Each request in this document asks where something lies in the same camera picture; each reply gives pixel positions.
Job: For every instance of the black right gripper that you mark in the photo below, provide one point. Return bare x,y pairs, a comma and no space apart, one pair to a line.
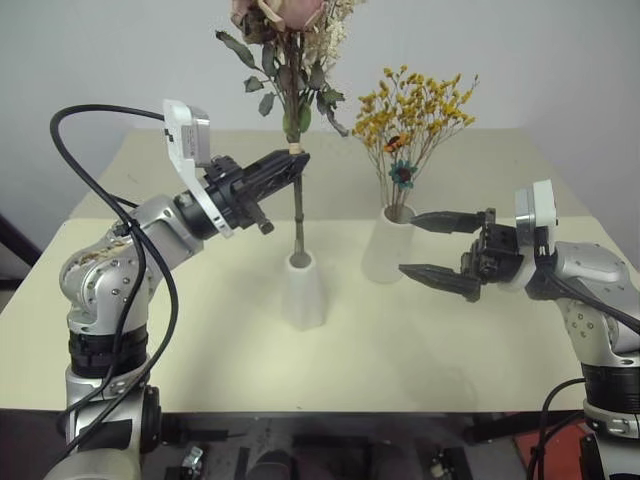
495,250

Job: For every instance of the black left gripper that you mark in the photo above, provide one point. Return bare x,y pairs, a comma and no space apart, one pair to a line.
227,187

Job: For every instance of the dried pink rose bouquet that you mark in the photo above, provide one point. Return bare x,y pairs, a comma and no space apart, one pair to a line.
292,90

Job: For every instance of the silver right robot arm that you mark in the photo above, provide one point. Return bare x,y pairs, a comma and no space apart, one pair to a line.
592,280

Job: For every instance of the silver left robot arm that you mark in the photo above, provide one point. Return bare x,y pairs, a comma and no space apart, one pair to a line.
107,285

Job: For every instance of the yellow dried flower bouquet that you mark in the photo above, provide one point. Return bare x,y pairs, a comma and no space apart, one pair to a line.
410,112

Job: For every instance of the white ribbed tapered vase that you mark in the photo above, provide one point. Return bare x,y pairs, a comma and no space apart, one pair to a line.
304,295
387,250

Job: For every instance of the red floor object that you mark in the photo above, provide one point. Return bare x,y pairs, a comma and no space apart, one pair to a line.
550,450

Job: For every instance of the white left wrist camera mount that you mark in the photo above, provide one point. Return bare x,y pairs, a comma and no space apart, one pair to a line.
187,132

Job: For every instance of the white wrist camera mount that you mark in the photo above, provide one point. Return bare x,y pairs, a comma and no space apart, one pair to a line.
187,132
544,205

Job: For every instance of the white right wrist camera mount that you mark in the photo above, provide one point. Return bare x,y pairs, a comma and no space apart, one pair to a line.
544,205

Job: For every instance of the small silver metal bracket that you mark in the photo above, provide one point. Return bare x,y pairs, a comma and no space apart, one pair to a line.
193,457

